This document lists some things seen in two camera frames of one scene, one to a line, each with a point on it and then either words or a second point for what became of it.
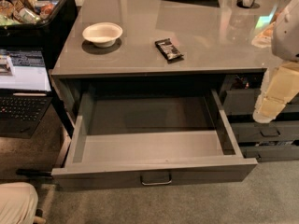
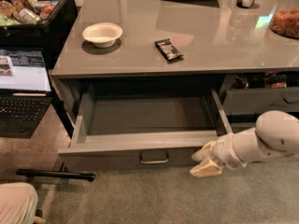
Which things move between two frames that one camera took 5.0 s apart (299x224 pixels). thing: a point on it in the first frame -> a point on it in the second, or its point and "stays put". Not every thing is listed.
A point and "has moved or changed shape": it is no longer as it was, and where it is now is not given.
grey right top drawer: (244, 102) stays put
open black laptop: (25, 91) stays put
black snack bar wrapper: (169, 51) stays put
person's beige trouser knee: (18, 203) stays put
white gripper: (286, 36) -> (224, 150)
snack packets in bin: (25, 8) stays put
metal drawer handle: (153, 178) -> (154, 158)
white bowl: (103, 34) stays put
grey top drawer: (124, 136) has moved or changed shape
